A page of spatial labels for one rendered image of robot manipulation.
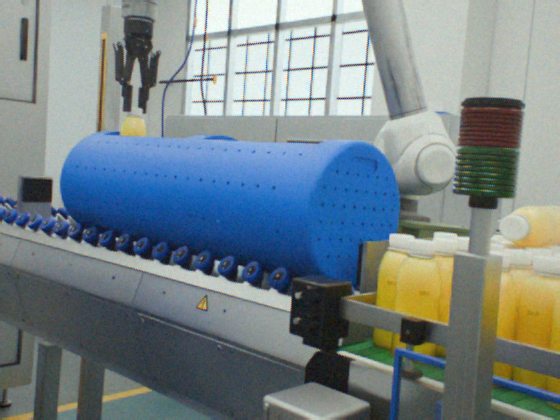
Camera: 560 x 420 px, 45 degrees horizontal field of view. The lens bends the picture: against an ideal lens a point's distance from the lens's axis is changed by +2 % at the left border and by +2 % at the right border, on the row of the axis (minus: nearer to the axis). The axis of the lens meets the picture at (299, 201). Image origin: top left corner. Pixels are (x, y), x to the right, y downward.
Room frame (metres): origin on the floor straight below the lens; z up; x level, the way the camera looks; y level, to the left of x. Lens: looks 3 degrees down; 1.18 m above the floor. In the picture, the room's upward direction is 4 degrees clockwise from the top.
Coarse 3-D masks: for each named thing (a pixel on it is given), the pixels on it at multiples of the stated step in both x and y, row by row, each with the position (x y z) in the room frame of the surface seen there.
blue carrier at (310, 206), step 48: (96, 144) 1.70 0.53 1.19; (144, 144) 1.58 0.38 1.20; (192, 144) 1.47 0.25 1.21; (240, 144) 1.38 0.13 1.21; (288, 144) 1.30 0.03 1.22; (336, 144) 1.23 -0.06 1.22; (96, 192) 1.62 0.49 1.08; (144, 192) 1.48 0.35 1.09; (192, 192) 1.37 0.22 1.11; (240, 192) 1.28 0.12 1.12; (288, 192) 1.19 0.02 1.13; (336, 192) 1.20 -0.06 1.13; (384, 192) 1.31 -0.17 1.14; (192, 240) 1.41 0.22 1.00; (240, 240) 1.29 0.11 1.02; (288, 240) 1.19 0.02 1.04; (336, 240) 1.21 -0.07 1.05
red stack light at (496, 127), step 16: (464, 112) 0.69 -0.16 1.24; (480, 112) 0.67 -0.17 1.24; (496, 112) 0.67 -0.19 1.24; (512, 112) 0.67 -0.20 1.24; (464, 128) 0.68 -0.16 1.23; (480, 128) 0.67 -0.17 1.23; (496, 128) 0.66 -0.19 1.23; (512, 128) 0.67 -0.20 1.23; (464, 144) 0.68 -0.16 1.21; (480, 144) 0.67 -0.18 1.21; (496, 144) 0.66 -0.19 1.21; (512, 144) 0.67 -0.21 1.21
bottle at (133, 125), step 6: (132, 114) 1.76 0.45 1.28; (126, 120) 1.75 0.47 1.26; (132, 120) 1.75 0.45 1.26; (138, 120) 1.76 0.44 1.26; (126, 126) 1.75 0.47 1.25; (132, 126) 1.75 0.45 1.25; (138, 126) 1.75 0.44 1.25; (144, 126) 1.77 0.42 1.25; (126, 132) 1.74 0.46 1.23; (132, 132) 1.74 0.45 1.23; (138, 132) 1.75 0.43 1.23; (144, 132) 1.77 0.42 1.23
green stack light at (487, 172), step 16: (464, 160) 0.68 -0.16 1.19; (480, 160) 0.67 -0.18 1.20; (496, 160) 0.66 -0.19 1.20; (512, 160) 0.67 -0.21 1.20; (464, 176) 0.68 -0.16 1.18; (480, 176) 0.67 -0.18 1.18; (496, 176) 0.66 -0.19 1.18; (512, 176) 0.67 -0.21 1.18; (464, 192) 0.68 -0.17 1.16; (480, 192) 0.67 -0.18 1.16; (496, 192) 0.66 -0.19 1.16; (512, 192) 0.67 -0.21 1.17
